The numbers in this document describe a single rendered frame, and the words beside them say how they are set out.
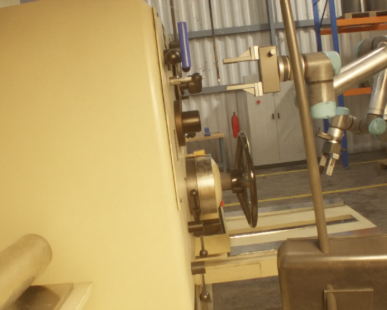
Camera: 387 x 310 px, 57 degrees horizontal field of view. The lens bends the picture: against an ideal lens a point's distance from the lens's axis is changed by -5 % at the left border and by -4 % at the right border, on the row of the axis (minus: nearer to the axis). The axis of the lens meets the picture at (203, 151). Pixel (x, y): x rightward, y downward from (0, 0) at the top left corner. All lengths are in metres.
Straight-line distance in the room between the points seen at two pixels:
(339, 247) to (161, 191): 0.42
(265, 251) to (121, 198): 1.42
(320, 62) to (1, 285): 0.94
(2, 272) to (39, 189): 0.24
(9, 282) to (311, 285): 0.61
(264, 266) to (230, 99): 6.91
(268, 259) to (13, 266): 1.58
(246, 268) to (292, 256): 1.39
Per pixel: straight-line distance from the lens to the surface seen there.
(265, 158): 8.40
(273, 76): 1.08
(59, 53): 0.94
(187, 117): 1.14
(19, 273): 0.87
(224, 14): 9.02
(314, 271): 0.81
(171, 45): 1.25
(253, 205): 1.29
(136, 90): 0.88
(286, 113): 8.40
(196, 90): 1.32
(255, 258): 2.21
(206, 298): 1.17
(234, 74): 8.86
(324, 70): 1.10
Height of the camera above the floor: 1.61
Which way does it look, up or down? 7 degrees down
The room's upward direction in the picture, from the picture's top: 7 degrees counter-clockwise
